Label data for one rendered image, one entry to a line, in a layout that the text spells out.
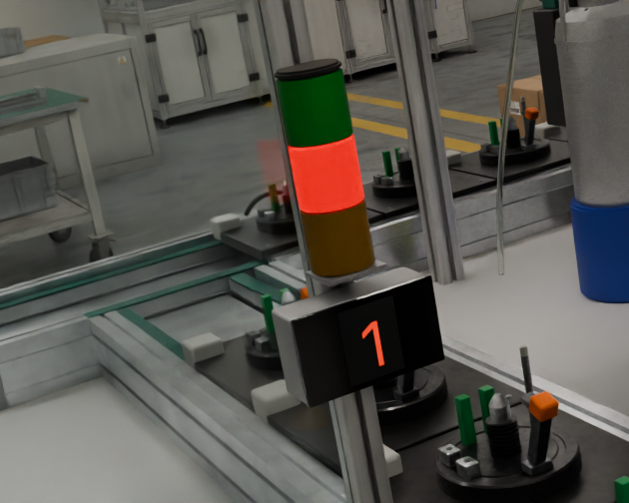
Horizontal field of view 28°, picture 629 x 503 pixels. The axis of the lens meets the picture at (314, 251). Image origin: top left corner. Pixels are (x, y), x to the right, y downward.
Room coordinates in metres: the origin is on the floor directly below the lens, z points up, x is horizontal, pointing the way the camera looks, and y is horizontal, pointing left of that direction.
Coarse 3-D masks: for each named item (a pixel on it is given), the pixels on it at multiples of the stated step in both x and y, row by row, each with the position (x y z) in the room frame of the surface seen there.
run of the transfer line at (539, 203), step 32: (480, 192) 2.22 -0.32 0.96; (512, 192) 2.21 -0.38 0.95; (544, 192) 2.25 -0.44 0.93; (384, 224) 2.13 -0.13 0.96; (416, 224) 2.13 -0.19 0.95; (480, 224) 2.18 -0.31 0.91; (512, 224) 2.21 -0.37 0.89; (544, 224) 2.24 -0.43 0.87; (384, 256) 2.10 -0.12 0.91; (416, 256) 2.13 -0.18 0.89
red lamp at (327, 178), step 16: (336, 144) 0.90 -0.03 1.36; (352, 144) 0.91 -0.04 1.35; (304, 160) 0.90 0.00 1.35; (320, 160) 0.89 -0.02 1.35; (336, 160) 0.89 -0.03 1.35; (352, 160) 0.90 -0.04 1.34; (304, 176) 0.90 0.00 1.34; (320, 176) 0.89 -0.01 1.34; (336, 176) 0.89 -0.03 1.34; (352, 176) 0.90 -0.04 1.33; (304, 192) 0.90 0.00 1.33; (320, 192) 0.89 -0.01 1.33; (336, 192) 0.89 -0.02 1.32; (352, 192) 0.90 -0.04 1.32; (304, 208) 0.91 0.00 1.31; (320, 208) 0.89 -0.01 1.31; (336, 208) 0.89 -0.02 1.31
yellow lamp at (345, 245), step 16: (352, 208) 0.90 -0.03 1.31; (304, 224) 0.91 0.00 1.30; (320, 224) 0.90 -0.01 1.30; (336, 224) 0.89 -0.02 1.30; (352, 224) 0.90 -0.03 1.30; (368, 224) 0.91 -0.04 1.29; (320, 240) 0.90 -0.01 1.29; (336, 240) 0.89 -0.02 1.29; (352, 240) 0.89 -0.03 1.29; (368, 240) 0.91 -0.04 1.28; (320, 256) 0.90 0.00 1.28; (336, 256) 0.89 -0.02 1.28; (352, 256) 0.89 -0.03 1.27; (368, 256) 0.90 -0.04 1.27; (320, 272) 0.90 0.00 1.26; (336, 272) 0.89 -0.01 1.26; (352, 272) 0.89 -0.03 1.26
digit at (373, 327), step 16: (368, 304) 0.89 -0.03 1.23; (384, 304) 0.90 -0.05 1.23; (352, 320) 0.89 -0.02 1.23; (368, 320) 0.89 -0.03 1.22; (384, 320) 0.90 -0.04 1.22; (352, 336) 0.89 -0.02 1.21; (368, 336) 0.89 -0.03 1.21; (384, 336) 0.90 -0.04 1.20; (352, 352) 0.89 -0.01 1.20; (368, 352) 0.89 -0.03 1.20; (384, 352) 0.90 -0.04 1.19; (400, 352) 0.90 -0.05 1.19; (352, 368) 0.89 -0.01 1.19; (368, 368) 0.89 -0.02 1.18; (384, 368) 0.90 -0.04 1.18; (400, 368) 0.90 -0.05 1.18; (352, 384) 0.88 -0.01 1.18
